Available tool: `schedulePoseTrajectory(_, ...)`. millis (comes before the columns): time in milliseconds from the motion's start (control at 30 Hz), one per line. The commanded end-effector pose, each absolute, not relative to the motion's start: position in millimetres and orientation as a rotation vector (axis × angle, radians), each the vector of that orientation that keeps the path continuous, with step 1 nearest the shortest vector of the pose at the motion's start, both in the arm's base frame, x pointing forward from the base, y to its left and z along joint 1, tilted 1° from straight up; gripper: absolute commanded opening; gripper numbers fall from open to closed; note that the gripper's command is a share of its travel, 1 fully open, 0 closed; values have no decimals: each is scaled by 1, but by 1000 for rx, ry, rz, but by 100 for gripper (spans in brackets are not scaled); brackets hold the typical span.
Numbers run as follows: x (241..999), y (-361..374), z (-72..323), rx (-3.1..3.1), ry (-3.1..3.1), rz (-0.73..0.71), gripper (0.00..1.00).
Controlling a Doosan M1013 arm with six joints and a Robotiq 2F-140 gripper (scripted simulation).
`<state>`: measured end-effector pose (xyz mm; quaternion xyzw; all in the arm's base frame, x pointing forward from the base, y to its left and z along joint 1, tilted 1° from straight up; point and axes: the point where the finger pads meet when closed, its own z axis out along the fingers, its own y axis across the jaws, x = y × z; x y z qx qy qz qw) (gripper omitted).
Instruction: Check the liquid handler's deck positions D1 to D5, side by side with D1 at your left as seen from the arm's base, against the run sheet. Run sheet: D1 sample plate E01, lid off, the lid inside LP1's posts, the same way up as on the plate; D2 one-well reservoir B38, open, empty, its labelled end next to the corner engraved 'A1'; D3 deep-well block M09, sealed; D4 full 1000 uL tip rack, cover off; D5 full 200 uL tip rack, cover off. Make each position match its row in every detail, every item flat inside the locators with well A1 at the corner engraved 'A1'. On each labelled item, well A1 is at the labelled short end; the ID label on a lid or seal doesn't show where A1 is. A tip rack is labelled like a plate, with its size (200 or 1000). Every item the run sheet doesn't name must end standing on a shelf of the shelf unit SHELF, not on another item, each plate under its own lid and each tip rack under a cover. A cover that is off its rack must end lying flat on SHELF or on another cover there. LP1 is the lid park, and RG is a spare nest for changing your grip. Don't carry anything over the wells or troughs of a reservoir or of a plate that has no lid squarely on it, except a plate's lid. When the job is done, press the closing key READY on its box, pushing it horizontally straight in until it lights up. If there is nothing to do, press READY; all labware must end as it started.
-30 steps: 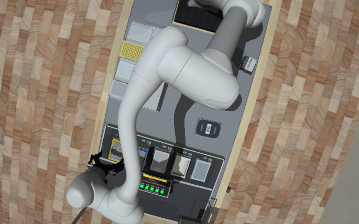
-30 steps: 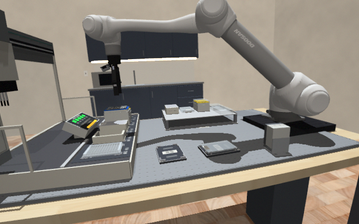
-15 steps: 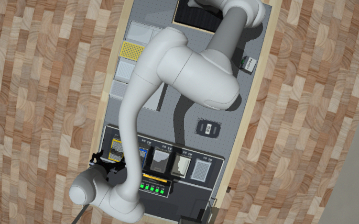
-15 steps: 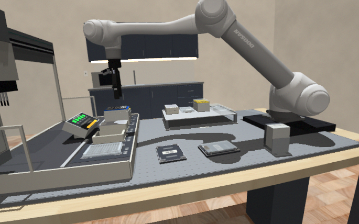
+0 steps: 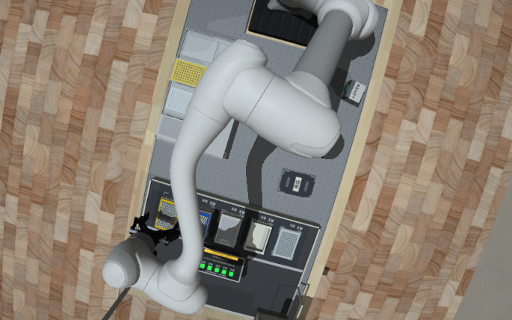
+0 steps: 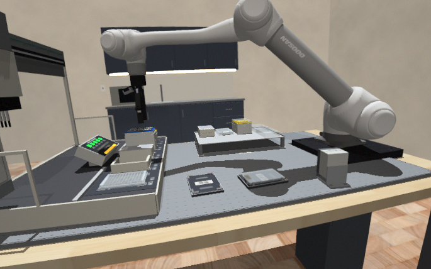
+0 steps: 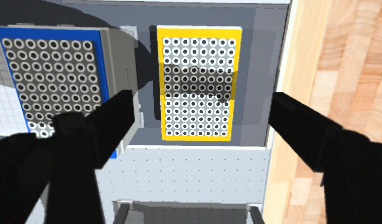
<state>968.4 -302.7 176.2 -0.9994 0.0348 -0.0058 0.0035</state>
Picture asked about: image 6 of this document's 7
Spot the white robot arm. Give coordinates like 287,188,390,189
100,0,396,148

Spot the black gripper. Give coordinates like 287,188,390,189
130,75,147,124

